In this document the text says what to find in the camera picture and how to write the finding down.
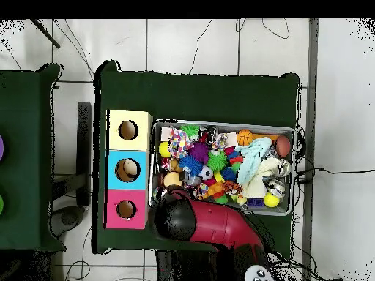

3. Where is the polka dot cloth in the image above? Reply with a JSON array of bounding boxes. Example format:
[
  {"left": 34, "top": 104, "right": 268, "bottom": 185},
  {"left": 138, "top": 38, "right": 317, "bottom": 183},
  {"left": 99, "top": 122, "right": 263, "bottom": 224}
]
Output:
[{"left": 168, "top": 127, "right": 194, "bottom": 159}]

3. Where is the wooden box with three holes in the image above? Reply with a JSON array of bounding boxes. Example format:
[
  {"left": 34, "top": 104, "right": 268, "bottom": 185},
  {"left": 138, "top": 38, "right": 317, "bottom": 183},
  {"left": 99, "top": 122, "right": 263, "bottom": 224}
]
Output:
[{"left": 104, "top": 109, "right": 154, "bottom": 230}]

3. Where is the shallow mesh toy bin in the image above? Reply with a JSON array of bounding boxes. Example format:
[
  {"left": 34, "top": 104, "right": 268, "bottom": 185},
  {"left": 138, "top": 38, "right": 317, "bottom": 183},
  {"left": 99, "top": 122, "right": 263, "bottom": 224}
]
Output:
[{"left": 148, "top": 118, "right": 296, "bottom": 217}]

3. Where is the purple spiky ball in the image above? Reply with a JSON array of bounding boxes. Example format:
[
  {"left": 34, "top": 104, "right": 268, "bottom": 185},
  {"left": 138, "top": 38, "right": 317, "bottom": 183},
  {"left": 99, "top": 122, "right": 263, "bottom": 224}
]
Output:
[{"left": 187, "top": 142, "right": 210, "bottom": 164}]

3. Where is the smooth yellow ball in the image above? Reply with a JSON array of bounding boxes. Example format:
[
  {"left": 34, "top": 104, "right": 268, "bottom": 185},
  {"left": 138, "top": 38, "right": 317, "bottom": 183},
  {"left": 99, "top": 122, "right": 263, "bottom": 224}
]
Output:
[{"left": 158, "top": 141, "right": 171, "bottom": 158}]

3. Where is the orange toy basketball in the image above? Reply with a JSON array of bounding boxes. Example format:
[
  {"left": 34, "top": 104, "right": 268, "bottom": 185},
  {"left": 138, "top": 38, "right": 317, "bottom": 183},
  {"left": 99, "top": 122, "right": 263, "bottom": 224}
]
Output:
[{"left": 236, "top": 129, "right": 255, "bottom": 146}]

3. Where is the light blue cloth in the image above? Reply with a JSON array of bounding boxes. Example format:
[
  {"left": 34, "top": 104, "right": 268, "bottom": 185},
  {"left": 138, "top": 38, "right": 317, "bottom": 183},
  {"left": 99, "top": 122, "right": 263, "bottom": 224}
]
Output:
[{"left": 234, "top": 136, "right": 273, "bottom": 186}]

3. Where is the dark green tablecloth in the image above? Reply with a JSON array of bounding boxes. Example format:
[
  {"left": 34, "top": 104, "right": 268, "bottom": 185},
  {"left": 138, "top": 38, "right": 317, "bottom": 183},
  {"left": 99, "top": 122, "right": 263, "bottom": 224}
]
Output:
[{"left": 92, "top": 59, "right": 301, "bottom": 255}]

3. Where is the cream knitted cloth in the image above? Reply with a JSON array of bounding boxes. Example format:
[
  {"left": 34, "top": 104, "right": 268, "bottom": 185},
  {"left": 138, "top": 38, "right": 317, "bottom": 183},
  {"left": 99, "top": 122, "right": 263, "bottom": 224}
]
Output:
[{"left": 242, "top": 157, "right": 283, "bottom": 199}]

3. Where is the yellow tennis ball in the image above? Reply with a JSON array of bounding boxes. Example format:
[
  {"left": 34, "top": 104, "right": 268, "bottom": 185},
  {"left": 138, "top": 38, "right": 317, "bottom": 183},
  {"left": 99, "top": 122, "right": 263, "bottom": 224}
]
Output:
[{"left": 263, "top": 192, "right": 281, "bottom": 209}]

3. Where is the brown toy football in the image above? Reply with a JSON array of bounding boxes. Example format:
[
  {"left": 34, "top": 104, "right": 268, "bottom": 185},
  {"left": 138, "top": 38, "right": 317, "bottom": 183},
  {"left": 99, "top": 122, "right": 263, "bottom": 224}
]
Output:
[{"left": 275, "top": 135, "right": 292, "bottom": 159}]

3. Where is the black upright bar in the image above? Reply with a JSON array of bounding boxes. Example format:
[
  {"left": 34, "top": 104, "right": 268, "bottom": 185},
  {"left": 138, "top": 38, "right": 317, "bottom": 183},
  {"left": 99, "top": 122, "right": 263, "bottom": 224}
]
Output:
[{"left": 76, "top": 102, "right": 92, "bottom": 207}]

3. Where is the grey floor base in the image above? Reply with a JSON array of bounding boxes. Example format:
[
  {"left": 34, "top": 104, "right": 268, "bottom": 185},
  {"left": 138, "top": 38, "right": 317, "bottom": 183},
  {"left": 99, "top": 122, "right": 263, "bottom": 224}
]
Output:
[{"left": 49, "top": 206, "right": 86, "bottom": 238}]

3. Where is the green cloth side table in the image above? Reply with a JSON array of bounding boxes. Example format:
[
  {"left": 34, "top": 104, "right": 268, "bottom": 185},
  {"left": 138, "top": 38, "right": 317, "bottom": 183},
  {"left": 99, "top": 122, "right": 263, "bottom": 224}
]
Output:
[{"left": 0, "top": 63, "right": 67, "bottom": 252}]

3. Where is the black rod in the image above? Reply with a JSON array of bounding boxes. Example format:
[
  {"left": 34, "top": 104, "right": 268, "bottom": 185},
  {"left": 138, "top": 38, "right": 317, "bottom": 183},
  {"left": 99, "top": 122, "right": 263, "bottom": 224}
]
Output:
[{"left": 29, "top": 18, "right": 62, "bottom": 50}]

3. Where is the blue stringy ball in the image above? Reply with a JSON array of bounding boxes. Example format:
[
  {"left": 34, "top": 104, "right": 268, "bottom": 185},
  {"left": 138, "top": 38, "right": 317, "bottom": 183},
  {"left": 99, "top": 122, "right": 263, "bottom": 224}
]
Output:
[{"left": 177, "top": 154, "right": 204, "bottom": 177}]

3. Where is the green stringy ball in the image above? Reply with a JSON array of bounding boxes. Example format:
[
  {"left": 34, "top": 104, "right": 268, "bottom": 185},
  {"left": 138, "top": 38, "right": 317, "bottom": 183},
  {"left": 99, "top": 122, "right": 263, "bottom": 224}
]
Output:
[
  {"left": 179, "top": 124, "right": 201, "bottom": 139},
  {"left": 207, "top": 150, "right": 229, "bottom": 173}
]

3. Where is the black cable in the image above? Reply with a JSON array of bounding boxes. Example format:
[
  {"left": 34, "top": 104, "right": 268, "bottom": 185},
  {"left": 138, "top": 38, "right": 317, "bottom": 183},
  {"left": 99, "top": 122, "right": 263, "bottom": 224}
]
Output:
[{"left": 294, "top": 165, "right": 375, "bottom": 178}]

